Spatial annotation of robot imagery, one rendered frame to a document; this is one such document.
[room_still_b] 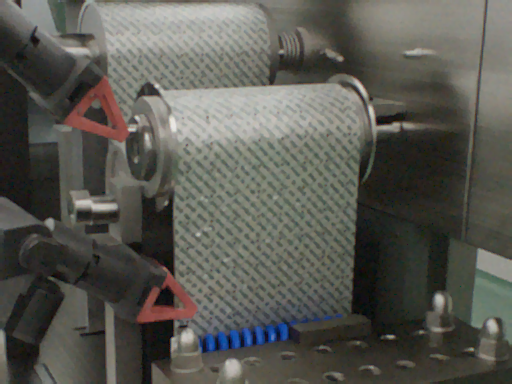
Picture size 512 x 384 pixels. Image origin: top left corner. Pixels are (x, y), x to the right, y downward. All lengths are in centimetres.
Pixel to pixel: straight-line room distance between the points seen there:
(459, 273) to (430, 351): 36
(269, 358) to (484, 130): 34
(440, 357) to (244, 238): 26
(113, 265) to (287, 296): 24
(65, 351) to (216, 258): 41
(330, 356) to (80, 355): 46
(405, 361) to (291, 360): 13
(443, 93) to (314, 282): 27
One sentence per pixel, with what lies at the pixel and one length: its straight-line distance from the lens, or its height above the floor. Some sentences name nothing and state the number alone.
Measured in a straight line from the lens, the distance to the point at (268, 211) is 104.
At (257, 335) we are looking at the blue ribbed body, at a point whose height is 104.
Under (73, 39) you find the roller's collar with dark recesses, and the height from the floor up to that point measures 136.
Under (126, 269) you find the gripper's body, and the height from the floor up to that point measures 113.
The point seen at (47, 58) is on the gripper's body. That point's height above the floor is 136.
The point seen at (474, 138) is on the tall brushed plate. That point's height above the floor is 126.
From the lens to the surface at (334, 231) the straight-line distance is 110.
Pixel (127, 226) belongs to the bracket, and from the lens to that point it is 106.
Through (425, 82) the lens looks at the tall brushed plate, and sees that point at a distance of 113.
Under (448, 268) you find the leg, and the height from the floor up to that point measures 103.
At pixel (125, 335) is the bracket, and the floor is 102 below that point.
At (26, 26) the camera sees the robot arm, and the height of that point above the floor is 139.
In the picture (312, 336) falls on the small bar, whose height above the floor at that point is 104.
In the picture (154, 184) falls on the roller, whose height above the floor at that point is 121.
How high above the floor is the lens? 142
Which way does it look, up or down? 16 degrees down
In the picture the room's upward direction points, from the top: straight up
